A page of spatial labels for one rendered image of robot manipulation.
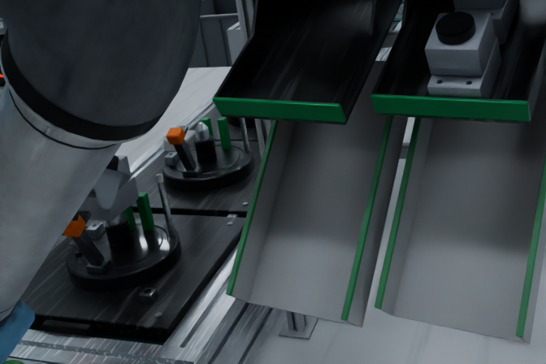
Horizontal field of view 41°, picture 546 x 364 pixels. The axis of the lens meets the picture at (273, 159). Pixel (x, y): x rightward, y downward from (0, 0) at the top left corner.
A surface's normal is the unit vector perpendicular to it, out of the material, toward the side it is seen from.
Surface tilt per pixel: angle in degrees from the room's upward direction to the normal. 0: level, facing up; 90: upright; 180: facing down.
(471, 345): 0
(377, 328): 0
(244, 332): 90
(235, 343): 90
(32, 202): 117
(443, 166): 45
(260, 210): 90
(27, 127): 92
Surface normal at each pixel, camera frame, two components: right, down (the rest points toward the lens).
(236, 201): -0.14, -0.91
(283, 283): -0.45, -0.35
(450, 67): -0.39, 0.76
